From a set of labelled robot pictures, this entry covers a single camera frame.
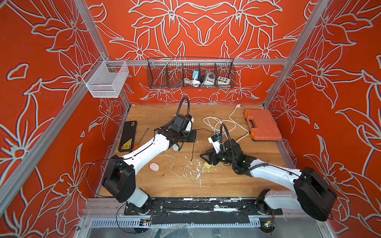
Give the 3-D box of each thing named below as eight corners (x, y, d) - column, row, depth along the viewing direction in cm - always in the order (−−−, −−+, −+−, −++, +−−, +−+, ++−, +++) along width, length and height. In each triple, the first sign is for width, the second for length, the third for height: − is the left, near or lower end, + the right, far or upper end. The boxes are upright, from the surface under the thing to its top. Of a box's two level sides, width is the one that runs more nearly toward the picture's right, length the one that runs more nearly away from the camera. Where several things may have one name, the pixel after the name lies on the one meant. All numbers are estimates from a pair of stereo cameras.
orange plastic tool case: (251, 142, 100) (254, 138, 95) (243, 114, 116) (245, 109, 112) (279, 142, 99) (284, 137, 95) (267, 114, 116) (269, 109, 112)
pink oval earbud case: (149, 171, 88) (148, 169, 85) (150, 164, 90) (149, 162, 88) (159, 171, 88) (158, 169, 85) (159, 164, 90) (159, 162, 88)
